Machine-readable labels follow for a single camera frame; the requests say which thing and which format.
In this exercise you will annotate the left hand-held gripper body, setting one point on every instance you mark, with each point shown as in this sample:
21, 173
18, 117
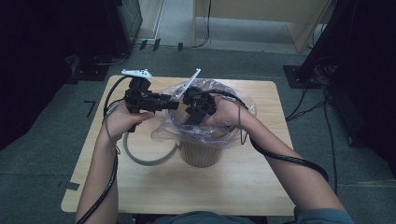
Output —
140, 96

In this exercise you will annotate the dark curtain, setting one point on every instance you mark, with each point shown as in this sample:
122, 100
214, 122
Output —
367, 77
37, 62

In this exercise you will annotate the person's left hand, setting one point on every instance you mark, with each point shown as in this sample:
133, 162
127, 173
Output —
123, 121

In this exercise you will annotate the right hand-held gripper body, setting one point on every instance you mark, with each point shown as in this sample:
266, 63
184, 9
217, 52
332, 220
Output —
200, 99

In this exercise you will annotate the dark grey computer case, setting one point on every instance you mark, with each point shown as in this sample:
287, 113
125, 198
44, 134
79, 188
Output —
130, 18

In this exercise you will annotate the beige wooden desk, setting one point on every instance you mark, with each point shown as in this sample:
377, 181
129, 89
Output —
264, 12

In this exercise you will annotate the clear ribbed trash bin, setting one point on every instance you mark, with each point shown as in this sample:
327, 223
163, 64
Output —
200, 155

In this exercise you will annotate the person's right hand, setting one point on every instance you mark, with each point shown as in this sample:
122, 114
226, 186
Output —
225, 113

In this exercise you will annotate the black metal stand base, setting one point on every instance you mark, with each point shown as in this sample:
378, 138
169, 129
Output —
90, 73
295, 76

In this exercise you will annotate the purple plastic bag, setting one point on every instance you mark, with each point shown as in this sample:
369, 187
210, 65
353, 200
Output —
199, 135

